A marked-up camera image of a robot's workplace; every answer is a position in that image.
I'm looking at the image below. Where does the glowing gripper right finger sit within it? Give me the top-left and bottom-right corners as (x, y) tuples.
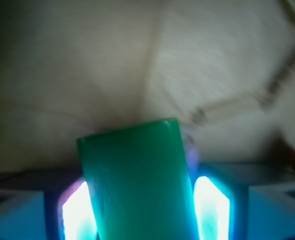
(191, 162), (295, 240)

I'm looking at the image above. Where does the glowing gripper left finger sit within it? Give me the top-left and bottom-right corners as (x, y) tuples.
(0, 169), (98, 240)

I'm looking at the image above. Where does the green rectangular block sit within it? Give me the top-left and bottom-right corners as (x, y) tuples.
(76, 118), (199, 240)

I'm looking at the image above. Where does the brown paper bag tray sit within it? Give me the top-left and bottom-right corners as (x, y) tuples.
(0, 0), (295, 172)

